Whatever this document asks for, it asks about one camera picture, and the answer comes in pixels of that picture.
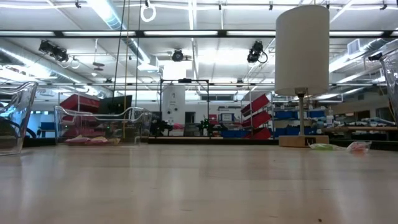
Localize yellow candy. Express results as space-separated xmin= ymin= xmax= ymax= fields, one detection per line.
xmin=93 ymin=136 xmax=121 ymax=146

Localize clear plastic bin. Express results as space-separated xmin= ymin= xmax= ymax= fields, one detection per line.
xmin=54 ymin=105 xmax=154 ymax=146
xmin=379 ymin=51 xmax=398 ymax=125
xmin=0 ymin=80 xmax=39 ymax=157

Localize pink candy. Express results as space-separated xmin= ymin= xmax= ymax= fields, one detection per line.
xmin=65 ymin=135 xmax=97 ymax=146

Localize clear wrapped green candy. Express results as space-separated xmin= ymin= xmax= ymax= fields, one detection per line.
xmin=309 ymin=142 xmax=346 ymax=151

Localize red slanted shelf rack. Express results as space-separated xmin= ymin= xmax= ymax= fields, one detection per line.
xmin=239 ymin=93 xmax=272 ymax=141

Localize black flat screen monitor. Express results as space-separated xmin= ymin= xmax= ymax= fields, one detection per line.
xmin=98 ymin=95 xmax=134 ymax=115

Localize blue storage bin shelf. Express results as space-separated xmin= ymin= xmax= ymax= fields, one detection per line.
xmin=272 ymin=109 xmax=327 ymax=137

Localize white shade table lamp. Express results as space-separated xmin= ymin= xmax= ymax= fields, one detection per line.
xmin=274 ymin=4 xmax=330 ymax=149

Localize wooden workbench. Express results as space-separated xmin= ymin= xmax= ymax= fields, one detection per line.
xmin=323 ymin=124 xmax=398 ymax=141

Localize black metal frame stand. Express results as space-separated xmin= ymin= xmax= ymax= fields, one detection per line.
xmin=159 ymin=78 xmax=210 ymax=138

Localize black dome ceiling camera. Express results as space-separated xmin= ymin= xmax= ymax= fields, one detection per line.
xmin=171 ymin=49 xmax=185 ymax=62

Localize black ceiling camera rig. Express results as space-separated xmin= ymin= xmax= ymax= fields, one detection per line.
xmin=246 ymin=39 xmax=269 ymax=65

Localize white hanging ring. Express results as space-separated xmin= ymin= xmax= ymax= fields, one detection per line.
xmin=139 ymin=2 xmax=157 ymax=23

